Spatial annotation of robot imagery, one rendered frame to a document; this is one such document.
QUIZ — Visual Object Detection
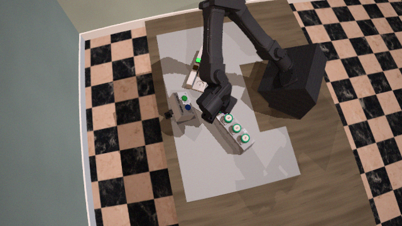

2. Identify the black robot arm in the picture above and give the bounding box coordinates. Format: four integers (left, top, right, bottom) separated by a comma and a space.
196, 0, 298, 124

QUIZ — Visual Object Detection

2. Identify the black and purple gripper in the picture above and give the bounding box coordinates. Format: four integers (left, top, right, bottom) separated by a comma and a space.
220, 96, 237, 115

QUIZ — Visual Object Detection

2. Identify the grey flat mat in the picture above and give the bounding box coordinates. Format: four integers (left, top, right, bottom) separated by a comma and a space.
156, 21, 300, 202

